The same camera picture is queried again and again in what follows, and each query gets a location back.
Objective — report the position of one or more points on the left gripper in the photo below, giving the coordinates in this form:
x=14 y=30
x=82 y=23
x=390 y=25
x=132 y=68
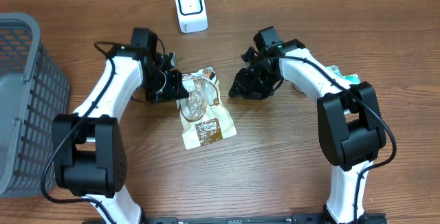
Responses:
x=175 y=91

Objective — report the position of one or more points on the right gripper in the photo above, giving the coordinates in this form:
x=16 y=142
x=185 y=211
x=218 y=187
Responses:
x=245 y=80

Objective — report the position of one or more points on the beige paper pouch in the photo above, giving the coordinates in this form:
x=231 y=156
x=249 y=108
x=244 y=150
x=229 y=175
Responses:
x=204 y=118

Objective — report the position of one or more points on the teal tissue packet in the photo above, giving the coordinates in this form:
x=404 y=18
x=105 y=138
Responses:
x=335 y=69

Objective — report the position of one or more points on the green lid jar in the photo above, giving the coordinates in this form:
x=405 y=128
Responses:
x=296 y=87

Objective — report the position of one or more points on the green tissue packet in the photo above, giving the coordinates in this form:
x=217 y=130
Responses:
x=353 y=78

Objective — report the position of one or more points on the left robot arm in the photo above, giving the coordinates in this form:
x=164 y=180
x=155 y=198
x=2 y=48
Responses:
x=88 y=152

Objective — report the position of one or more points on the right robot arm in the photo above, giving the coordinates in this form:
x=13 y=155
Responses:
x=350 y=130

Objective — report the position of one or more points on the white barcode scanner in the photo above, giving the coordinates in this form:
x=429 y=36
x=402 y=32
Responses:
x=192 y=15

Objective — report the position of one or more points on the grey plastic mesh basket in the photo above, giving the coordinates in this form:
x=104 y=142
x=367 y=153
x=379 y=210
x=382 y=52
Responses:
x=34 y=90

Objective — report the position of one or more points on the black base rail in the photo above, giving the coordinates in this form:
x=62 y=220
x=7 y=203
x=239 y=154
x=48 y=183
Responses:
x=233 y=220

